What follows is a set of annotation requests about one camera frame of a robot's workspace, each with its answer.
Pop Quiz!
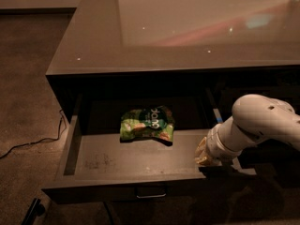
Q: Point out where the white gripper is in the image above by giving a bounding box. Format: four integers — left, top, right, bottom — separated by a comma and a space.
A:
194, 124, 241, 167

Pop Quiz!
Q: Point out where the drawer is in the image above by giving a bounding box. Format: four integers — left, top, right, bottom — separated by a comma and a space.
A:
43, 96, 256, 203

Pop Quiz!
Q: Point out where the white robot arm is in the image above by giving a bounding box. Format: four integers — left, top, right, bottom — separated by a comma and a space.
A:
195, 94, 300, 167

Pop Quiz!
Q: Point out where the dark grey drawer cabinet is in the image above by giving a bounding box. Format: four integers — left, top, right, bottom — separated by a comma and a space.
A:
45, 0, 300, 186

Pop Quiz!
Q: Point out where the green snack bag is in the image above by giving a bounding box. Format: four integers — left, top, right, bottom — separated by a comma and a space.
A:
120, 106, 175, 144

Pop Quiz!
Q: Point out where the black metal bar object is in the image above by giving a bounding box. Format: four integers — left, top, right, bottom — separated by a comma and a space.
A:
21, 198, 45, 225

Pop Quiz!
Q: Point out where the thin black floor cable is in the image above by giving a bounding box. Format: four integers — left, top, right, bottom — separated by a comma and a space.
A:
0, 110, 65, 160

